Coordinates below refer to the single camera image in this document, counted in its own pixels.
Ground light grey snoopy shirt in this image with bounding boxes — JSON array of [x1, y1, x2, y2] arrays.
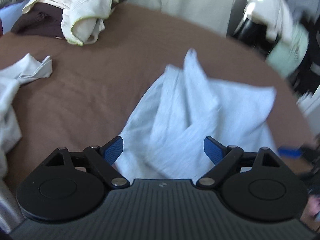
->
[[116, 49, 277, 181]]

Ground black hanging clothes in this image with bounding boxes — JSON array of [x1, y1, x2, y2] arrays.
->
[[294, 18, 319, 95]]

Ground mint green tote bag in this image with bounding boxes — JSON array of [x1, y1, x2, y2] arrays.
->
[[266, 24, 309, 79]]

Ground white crumpled garment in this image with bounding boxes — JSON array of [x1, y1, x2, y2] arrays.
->
[[0, 52, 54, 178]]

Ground black glossy bag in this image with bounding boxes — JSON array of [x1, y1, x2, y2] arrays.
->
[[232, 19, 279, 57]]

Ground white quilted jacket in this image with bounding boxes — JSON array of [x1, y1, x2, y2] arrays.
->
[[244, 0, 293, 44]]

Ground dark brown folded garment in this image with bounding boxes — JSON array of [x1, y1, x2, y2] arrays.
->
[[11, 0, 126, 40]]

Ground cream knit garment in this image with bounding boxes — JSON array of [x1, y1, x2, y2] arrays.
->
[[22, 0, 119, 46]]

